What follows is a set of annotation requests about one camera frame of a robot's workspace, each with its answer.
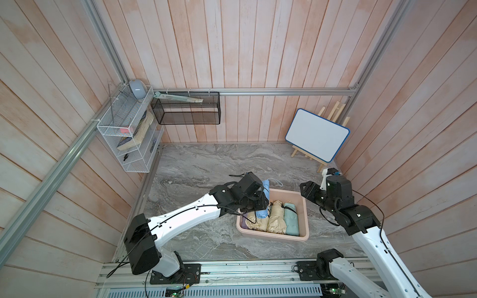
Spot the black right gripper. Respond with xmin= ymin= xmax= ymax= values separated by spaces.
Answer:
xmin=299 ymin=181 xmax=338 ymax=217

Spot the light blue umbrella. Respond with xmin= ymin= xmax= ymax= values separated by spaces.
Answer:
xmin=254 ymin=178 xmax=283 ymax=219

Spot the pink plastic storage box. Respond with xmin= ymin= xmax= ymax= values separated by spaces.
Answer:
xmin=236 ymin=188 xmax=310 ymax=243

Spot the cream umbrella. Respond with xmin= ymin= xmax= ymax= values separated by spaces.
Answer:
xmin=267 ymin=201 xmax=286 ymax=235
xmin=245 ymin=210 xmax=270 ymax=232

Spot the mint green umbrella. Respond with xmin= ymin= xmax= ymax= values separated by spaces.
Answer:
xmin=283 ymin=203 xmax=299 ymax=237

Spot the lilac umbrella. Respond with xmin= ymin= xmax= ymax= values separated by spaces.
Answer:
xmin=240 ymin=217 xmax=248 ymax=230

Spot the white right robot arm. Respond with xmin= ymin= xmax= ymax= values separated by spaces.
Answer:
xmin=296 ymin=168 xmax=429 ymax=298

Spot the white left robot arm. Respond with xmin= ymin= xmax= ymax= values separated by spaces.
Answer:
xmin=124 ymin=172 xmax=270 ymax=279

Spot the green paper on basket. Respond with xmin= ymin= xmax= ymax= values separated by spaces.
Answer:
xmin=154 ymin=92 xmax=203 ymax=103

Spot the grey round speaker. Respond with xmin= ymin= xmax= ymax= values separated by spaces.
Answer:
xmin=129 ymin=79 xmax=147 ymax=101

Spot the white board with blue frame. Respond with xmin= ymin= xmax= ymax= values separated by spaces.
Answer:
xmin=284 ymin=108 xmax=351 ymax=164

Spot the aluminium frame rail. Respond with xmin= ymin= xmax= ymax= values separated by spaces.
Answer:
xmin=154 ymin=88 xmax=356 ymax=96

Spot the black wire mesh basket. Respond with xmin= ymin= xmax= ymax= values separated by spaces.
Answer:
xmin=150 ymin=92 xmax=221 ymax=125

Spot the book in wire rack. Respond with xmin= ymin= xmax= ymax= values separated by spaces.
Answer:
xmin=117 ymin=111 xmax=154 ymax=151

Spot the white wire shelf rack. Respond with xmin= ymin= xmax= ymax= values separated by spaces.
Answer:
xmin=97 ymin=84 xmax=163 ymax=173

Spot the metal base rail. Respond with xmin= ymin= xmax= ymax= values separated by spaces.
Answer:
xmin=92 ymin=257 xmax=391 ymax=298

